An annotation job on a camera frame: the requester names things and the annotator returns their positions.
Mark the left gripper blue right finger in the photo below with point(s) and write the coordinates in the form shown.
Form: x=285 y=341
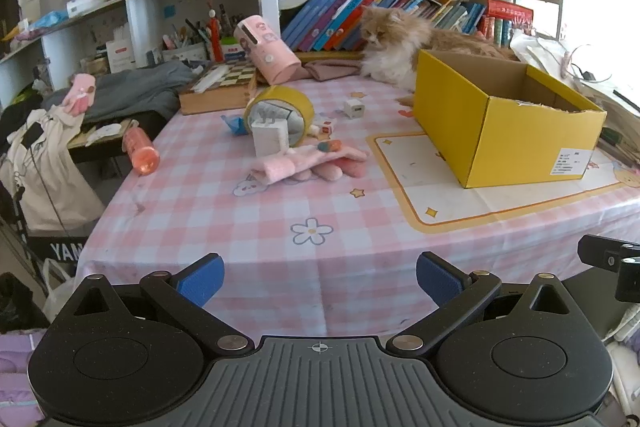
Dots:
x=447 y=285

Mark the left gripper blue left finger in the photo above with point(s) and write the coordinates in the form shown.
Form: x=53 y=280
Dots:
x=198 y=283

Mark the blue wrapper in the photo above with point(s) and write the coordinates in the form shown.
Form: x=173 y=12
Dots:
x=235 y=124

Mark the large white power adapter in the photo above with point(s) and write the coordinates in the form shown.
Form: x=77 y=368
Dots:
x=270 y=137

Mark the small white staples box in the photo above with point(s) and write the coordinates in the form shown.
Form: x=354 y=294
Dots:
x=321 y=129

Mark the small white charger cube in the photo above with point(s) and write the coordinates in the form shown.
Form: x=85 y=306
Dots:
x=353 y=108

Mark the yellow tape roll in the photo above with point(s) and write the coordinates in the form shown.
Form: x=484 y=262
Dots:
x=281 y=103

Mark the stack of papers and books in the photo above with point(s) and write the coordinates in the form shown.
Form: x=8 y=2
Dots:
x=586 y=70

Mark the pink checkered tablecloth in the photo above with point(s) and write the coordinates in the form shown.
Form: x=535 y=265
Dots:
x=321 y=258

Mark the orange pink bottle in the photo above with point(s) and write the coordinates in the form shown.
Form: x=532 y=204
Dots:
x=144 y=157

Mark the yellow cardboard box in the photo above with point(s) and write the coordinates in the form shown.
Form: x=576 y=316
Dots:
x=499 y=122

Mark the wooden chess board box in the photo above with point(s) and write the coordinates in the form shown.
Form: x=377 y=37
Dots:
x=221 y=87

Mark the grey clothing pile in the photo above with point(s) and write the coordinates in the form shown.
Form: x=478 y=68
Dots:
x=137 y=91

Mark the pink glove on pile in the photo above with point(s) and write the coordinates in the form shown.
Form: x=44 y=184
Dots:
x=81 y=95

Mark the pink cylindrical appliance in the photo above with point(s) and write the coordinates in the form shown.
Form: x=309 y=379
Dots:
x=266 y=50

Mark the pink folded cloth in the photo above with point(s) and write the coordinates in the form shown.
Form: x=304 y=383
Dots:
x=325 y=70

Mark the orange white fluffy cat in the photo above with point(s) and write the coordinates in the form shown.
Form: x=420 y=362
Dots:
x=393 y=39

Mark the red book box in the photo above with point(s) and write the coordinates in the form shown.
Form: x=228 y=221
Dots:
x=509 y=11

